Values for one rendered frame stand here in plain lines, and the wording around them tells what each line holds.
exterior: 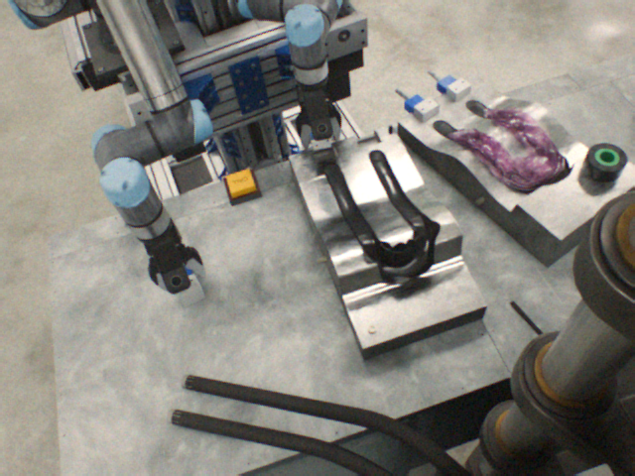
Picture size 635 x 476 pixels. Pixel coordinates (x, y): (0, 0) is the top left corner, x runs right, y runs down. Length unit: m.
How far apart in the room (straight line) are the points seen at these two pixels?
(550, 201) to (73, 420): 1.07
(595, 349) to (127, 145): 0.82
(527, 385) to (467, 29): 2.66
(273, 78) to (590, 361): 1.30
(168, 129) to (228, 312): 0.42
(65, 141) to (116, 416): 2.00
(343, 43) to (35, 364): 1.62
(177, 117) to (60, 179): 1.84
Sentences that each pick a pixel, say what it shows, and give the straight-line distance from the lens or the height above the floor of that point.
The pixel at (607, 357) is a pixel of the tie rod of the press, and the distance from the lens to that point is 0.53.
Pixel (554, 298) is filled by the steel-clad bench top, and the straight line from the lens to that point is 1.26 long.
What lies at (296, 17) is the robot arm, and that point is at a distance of 1.19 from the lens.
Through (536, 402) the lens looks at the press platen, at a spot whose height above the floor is 1.29.
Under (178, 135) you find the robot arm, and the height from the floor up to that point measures 1.16.
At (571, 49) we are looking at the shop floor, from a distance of 3.11.
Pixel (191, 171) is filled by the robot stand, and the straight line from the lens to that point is 2.32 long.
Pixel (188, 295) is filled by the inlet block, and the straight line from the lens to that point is 1.24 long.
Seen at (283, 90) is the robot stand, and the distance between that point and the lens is 1.71.
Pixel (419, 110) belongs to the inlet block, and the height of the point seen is 0.88.
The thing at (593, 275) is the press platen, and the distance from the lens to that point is 0.42.
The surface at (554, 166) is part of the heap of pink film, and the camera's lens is 1.33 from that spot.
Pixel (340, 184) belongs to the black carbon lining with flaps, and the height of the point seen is 0.88.
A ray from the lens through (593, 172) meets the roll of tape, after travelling 1.30.
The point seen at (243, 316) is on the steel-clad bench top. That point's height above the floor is 0.80.
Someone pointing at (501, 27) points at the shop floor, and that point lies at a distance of 3.19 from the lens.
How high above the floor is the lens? 1.87
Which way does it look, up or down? 57 degrees down
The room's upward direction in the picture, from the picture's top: 11 degrees counter-clockwise
